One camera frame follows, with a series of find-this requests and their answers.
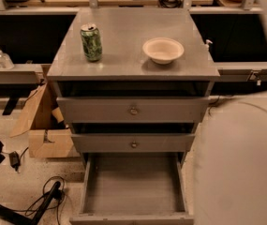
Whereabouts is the grey wooden drawer cabinet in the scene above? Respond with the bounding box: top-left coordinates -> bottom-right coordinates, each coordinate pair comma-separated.
47,7 -> 221,161

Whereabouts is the grey top drawer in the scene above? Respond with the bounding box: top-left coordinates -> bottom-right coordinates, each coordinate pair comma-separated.
57,97 -> 208,123

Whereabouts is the green soda can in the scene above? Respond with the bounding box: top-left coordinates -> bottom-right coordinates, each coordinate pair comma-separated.
81,23 -> 102,62

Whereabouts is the black stand base left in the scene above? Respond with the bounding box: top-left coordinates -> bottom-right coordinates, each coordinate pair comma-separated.
0,181 -> 65,225

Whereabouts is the grey open bottom drawer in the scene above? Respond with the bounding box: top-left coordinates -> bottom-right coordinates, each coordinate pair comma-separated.
69,153 -> 194,225

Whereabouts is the brown cardboard box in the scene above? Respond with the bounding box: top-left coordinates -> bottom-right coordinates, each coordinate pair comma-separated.
9,64 -> 80,159

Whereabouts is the black power adapter left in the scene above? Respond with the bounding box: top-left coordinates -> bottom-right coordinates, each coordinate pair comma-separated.
8,152 -> 21,171

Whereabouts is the white paper bowl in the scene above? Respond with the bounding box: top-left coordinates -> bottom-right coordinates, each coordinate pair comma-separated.
142,37 -> 185,65

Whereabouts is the white pump bottle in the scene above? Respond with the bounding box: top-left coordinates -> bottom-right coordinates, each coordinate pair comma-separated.
205,39 -> 213,51

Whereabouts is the grey middle drawer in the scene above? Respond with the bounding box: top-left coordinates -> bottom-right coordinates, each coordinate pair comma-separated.
72,133 -> 195,153

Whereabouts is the clear sanitizer bottle right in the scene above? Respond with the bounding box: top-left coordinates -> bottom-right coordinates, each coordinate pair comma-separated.
0,49 -> 14,69

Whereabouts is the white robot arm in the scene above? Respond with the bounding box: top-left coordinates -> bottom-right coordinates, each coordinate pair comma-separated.
193,91 -> 267,225

